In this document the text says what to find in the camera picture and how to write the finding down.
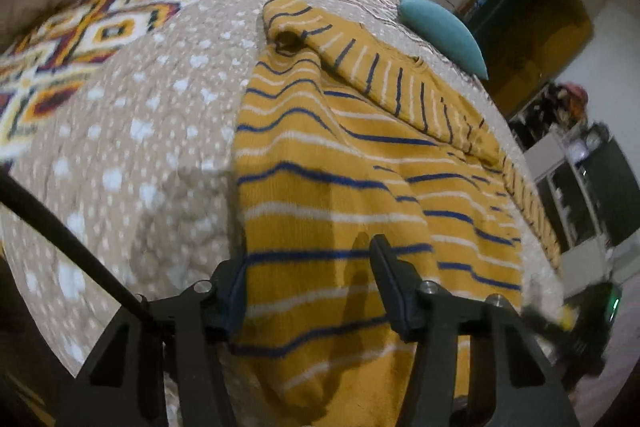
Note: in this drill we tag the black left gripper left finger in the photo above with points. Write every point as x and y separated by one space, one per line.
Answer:
122 382

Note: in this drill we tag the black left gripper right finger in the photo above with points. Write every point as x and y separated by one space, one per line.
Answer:
476 364

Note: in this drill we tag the yellow striped knit sweater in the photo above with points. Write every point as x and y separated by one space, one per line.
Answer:
342 137

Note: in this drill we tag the pile of clothes on rack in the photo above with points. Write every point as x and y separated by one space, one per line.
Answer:
561 105

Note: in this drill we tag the grey tv cabinet shelf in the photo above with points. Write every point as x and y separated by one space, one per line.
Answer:
572 212

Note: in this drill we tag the black television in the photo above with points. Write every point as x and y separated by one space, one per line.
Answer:
615 188

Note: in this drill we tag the beige dotted quilt bedspread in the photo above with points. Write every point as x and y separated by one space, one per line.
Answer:
139 165

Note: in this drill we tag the colourful geometric patterned blanket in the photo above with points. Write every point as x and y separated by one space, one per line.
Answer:
44 68

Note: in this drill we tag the brown wooden door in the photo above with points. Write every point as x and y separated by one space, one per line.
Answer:
525 44

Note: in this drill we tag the teal cushion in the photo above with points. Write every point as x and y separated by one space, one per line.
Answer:
445 32

